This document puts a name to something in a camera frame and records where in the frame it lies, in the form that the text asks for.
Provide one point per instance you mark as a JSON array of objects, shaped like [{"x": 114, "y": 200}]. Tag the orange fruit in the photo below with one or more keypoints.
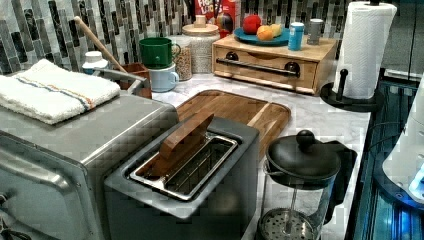
[{"x": 264, "y": 33}]

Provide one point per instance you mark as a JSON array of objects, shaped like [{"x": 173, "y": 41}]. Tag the brown wooden toast slice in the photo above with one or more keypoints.
[{"x": 178, "y": 147}]

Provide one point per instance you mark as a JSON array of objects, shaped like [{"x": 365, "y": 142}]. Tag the blue shaker with white cap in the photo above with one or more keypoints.
[{"x": 295, "y": 36}]

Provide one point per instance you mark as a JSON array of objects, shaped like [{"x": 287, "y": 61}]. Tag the brown wooden utensil holder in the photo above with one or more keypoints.
[{"x": 139, "y": 70}]

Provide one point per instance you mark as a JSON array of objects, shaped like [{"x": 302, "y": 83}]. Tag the wooden drawer box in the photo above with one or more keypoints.
[{"x": 303, "y": 71}]

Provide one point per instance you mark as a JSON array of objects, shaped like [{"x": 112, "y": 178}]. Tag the ceramic canister with wooden lid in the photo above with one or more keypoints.
[{"x": 201, "y": 35}]

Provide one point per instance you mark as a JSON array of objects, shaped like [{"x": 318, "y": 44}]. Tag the black paper towel holder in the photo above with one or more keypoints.
[{"x": 338, "y": 100}]

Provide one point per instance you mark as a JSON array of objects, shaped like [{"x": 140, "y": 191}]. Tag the blue plate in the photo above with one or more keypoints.
[{"x": 281, "y": 40}]

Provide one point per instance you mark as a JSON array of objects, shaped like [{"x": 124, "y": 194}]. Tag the wooden spoon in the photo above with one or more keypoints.
[{"x": 86, "y": 30}]

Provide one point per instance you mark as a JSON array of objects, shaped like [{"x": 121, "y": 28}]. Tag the green mug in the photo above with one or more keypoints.
[{"x": 158, "y": 52}]

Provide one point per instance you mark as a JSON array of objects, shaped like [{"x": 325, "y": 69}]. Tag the white striped folded towel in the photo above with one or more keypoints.
[{"x": 52, "y": 94}]

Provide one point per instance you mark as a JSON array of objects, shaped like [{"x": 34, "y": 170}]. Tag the blue bottle with white cap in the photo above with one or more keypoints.
[{"x": 94, "y": 59}]

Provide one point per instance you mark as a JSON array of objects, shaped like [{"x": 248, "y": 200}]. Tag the red apple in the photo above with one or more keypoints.
[{"x": 251, "y": 24}]

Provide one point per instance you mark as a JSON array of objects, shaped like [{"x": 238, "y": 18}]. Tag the white paper towel roll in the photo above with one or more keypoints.
[{"x": 365, "y": 35}]

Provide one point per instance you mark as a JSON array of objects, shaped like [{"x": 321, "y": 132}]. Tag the glass jar with grains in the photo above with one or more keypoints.
[{"x": 181, "y": 50}]

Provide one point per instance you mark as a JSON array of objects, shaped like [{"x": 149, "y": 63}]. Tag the grey shaker with white cap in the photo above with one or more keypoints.
[{"x": 314, "y": 32}]

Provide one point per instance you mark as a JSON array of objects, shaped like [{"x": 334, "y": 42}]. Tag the stainless steel toaster oven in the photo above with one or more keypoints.
[{"x": 52, "y": 176}]

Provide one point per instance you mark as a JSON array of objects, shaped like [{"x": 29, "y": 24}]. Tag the dark grey toaster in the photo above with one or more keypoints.
[{"x": 213, "y": 197}]

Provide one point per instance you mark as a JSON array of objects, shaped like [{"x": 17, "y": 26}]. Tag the light blue mug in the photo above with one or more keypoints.
[{"x": 163, "y": 80}]

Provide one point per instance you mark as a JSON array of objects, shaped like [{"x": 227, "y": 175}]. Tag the red cereal box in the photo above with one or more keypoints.
[{"x": 225, "y": 14}]

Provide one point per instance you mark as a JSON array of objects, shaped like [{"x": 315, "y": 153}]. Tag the wooden cutting board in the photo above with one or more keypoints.
[{"x": 268, "y": 118}]

